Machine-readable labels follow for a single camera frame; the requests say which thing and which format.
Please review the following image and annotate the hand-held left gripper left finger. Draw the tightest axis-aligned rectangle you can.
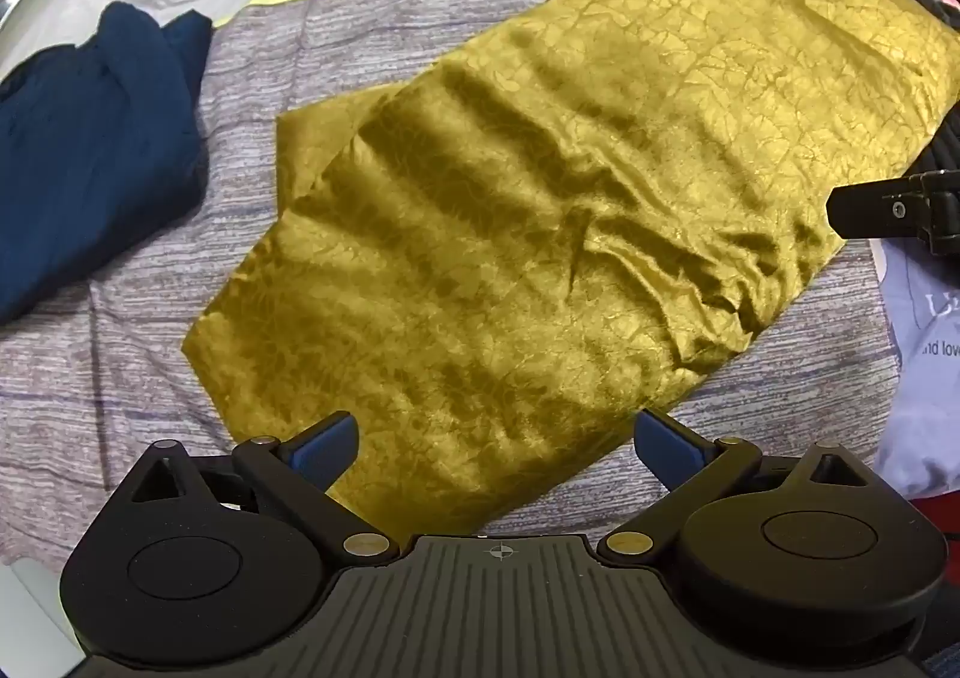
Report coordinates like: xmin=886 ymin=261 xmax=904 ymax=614
xmin=112 ymin=411 xmax=400 ymax=569

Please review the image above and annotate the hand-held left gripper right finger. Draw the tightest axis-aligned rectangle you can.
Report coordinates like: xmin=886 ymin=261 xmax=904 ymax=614
xmin=598 ymin=409 xmax=875 ymax=567

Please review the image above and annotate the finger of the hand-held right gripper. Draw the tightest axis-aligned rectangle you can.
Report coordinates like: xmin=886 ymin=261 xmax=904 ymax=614
xmin=827 ymin=169 xmax=960 ymax=256

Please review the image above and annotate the yellow patterned garment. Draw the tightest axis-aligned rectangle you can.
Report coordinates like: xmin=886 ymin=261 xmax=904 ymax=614
xmin=182 ymin=0 xmax=960 ymax=536

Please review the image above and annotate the black knit cloth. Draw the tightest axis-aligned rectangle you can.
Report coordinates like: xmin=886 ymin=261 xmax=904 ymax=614
xmin=909 ymin=120 xmax=960 ymax=176

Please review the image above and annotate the white printed shirt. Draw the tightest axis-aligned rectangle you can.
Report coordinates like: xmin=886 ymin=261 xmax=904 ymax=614
xmin=872 ymin=239 xmax=960 ymax=499

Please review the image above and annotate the red cloth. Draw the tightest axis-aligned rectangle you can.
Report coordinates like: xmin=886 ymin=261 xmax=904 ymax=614
xmin=904 ymin=489 xmax=960 ymax=538

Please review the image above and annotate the navy blue garment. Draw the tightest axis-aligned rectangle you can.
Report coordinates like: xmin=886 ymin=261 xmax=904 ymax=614
xmin=0 ymin=1 xmax=215 ymax=326

